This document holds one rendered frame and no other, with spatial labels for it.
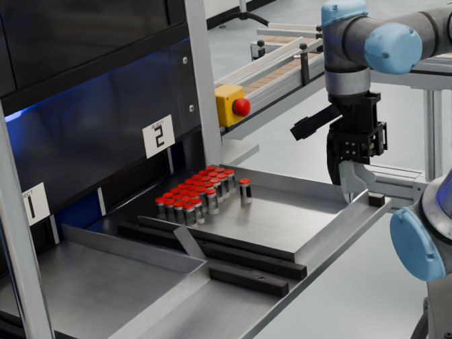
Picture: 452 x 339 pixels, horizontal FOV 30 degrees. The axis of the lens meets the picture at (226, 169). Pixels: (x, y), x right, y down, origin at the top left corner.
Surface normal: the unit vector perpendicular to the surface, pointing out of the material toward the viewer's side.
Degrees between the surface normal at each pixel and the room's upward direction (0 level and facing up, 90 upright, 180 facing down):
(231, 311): 0
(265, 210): 0
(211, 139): 90
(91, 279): 0
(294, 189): 90
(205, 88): 90
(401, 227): 96
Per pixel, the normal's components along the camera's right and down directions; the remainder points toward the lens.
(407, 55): 0.44, 0.30
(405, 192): -0.58, 0.38
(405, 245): -0.90, 0.34
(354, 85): 0.18, 0.36
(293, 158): -0.11, -0.91
